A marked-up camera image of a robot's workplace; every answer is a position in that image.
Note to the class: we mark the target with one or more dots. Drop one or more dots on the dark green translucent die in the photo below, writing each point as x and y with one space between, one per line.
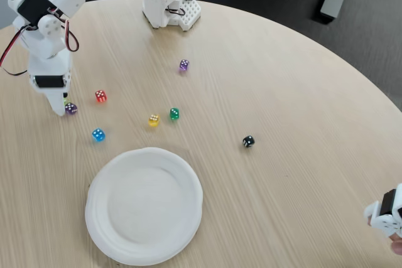
174 114

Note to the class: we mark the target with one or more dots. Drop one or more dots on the blue translucent die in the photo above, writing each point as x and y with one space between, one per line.
98 135

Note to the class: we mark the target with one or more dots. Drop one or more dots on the black die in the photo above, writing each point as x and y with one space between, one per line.
248 142

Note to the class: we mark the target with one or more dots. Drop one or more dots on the red translucent die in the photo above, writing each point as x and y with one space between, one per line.
100 96

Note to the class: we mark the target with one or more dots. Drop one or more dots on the white paper plate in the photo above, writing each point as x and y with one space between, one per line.
144 205

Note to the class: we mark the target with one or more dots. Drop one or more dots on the person's hand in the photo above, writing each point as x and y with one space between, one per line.
398 246

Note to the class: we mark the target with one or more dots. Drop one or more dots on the white leader arm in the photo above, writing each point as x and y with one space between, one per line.
384 222

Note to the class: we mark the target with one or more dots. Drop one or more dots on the purple translucent die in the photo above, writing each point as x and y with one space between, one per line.
72 109
184 65

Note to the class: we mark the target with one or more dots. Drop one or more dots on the yellow translucent die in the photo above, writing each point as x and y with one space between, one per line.
154 120

